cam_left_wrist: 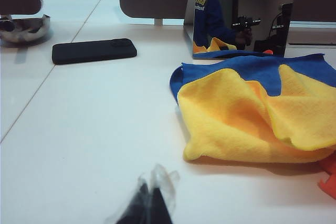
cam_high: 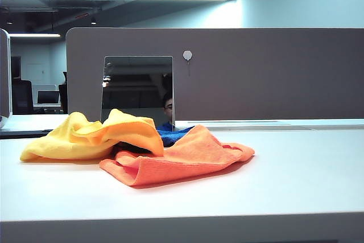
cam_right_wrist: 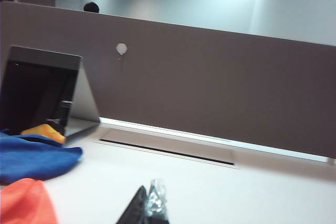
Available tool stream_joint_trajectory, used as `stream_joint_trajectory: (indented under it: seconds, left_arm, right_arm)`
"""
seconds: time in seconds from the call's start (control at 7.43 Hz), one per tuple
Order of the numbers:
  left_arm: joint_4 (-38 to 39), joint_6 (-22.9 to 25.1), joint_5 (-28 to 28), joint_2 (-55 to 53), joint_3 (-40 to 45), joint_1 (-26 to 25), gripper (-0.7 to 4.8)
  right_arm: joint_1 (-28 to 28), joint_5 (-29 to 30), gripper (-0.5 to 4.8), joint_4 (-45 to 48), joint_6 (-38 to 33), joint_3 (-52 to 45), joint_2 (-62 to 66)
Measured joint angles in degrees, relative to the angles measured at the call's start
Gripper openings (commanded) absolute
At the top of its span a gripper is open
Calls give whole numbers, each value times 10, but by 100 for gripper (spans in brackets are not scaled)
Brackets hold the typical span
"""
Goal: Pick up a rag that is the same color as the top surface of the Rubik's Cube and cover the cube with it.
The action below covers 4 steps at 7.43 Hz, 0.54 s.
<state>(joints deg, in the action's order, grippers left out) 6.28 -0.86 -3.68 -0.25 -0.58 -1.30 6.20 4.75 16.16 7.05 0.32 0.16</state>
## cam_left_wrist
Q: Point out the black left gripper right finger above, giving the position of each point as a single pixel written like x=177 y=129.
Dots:
x=161 y=203

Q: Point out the orange microfiber rag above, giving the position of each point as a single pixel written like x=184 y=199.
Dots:
x=329 y=179

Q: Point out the yellow microfiber rag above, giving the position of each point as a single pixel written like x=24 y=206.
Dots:
x=249 y=119

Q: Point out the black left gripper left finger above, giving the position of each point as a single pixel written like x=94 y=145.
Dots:
x=136 y=205

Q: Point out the blue microfiber rag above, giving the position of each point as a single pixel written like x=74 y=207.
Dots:
x=257 y=69

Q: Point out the black smartphone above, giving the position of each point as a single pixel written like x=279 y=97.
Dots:
x=94 y=51

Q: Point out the standing rectangular mirror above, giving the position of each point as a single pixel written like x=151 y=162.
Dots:
x=236 y=19

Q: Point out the steel bowl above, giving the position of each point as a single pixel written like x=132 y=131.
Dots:
x=23 y=30

